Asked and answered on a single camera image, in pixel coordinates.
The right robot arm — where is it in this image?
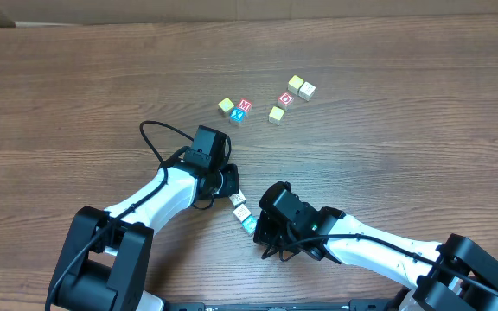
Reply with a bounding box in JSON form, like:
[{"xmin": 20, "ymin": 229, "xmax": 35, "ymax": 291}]
[{"xmin": 253, "ymin": 207, "xmax": 498, "ymax": 310}]

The blue L block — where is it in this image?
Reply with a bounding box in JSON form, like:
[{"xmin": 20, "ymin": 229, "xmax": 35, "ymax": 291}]
[{"xmin": 241, "ymin": 215, "xmax": 257, "ymax": 235}]

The red M block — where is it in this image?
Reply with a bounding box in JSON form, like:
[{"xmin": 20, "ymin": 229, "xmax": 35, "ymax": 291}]
[{"xmin": 236, "ymin": 98, "xmax": 253, "ymax": 116}]

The white animal block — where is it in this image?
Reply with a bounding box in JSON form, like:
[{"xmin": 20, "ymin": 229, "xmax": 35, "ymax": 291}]
[{"xmin": 229, "ymin": 190, "xmax": 246, "ymax": 207}]

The blue X block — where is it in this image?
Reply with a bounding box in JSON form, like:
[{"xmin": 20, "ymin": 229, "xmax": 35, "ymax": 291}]
[{"xmin": 229, "ymin": 108, "xmax": 246, "ymax": 126}]

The yellow block upper right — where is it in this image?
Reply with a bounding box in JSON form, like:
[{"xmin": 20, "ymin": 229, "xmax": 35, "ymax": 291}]
[{"xmin": 287, "ymin": 75, "xmax": 304, "ymax": 95}]

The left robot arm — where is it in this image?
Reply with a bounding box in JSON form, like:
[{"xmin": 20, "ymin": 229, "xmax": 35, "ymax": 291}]
[{"xmin": 44, "ymin": 162, "xmax": 239, "ymax": 311}]

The white W block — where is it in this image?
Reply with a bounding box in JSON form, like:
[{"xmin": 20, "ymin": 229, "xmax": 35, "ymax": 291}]
[{"xmin": 233, "ymin": 204, "xmax": 252, "ymax": 223}]

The yellow block left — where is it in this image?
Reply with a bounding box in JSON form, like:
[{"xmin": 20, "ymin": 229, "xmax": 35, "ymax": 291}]
[{"xmin": 218, "ymin": 98, "xmax": 235, "ymax": 117}]

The white block upper right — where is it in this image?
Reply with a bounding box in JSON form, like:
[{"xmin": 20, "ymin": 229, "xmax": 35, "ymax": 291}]
[{"xmin": 298, "ymin": 81, "xmax": 316, "ymax": 101}]

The yellow block centre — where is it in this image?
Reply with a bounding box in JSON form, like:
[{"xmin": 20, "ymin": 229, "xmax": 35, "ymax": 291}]
[{"xmin": 268, "ymin": 106, "xmax": 284, "ymax": 125}]

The red O block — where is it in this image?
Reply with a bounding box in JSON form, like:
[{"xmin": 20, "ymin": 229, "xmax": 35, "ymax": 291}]
[{"xmin": 277, "ymin": 92, "xmax": 295, "ymax": 111}]

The yellow block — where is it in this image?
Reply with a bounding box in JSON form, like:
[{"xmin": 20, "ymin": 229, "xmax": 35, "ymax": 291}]
[
  {"xmin": 218, "ymin": 98, "xmax": 235, "ymax": 117},
  {"xmin": 268, "ymin": 106, "xmax": 284, "ymax": 125},
  {"xmin": 287, "ymin": 75, "xmax": 304, "ymax": 95}
]

